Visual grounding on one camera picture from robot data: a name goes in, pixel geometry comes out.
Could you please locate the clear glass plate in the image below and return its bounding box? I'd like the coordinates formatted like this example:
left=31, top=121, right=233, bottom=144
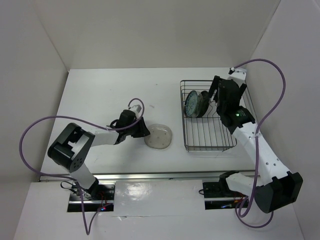
left=197, top=91, right=203, bottom=118

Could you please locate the metal wire dish rack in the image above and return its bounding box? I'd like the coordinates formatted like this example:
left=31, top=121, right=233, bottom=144
left=180, top=80, right=256, bottom=151

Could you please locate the black round plate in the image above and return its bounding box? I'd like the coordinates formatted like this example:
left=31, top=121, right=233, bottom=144
left=198, top=90, right=211, bottom=118

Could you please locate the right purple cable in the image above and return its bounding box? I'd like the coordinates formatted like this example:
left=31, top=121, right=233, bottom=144
left=231, top=58, right=286, bottom=228

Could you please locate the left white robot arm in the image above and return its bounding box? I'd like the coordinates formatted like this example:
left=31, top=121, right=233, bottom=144
left=47, top=109, right=150, bottom=200

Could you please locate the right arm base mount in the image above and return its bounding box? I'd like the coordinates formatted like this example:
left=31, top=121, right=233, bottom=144
left=198, top=182, right=246, bottom=210

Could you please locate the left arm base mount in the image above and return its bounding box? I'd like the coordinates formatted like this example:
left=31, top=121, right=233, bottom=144
left=60, top=181, right=116, bottom=213

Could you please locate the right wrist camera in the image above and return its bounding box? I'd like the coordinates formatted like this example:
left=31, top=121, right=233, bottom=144
left=227, top=67, right=247, bottom=87

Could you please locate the smoky grey glass plate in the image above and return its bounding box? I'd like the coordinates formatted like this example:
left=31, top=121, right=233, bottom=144
left=144, top=124, right=173, bottom=150

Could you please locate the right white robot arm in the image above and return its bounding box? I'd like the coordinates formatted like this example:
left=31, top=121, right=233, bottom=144
left=209, top=76, right=303, bottom=214

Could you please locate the aluminium rail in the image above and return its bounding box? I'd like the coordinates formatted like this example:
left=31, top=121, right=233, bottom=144
left=38, top=169, right=258, bottom=182

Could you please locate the blue floral ceramic plate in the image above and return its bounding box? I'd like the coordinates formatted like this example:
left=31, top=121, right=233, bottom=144
left=184, top=90, right=201, bottom=118

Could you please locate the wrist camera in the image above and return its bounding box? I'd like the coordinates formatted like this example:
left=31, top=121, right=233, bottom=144
left=227, top=67, right=247, bottom=87
left=128, top=104, right=142, bottom=118

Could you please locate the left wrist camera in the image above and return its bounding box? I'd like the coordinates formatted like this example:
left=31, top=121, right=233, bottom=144
left=128, top=104, right=142, bottom=118

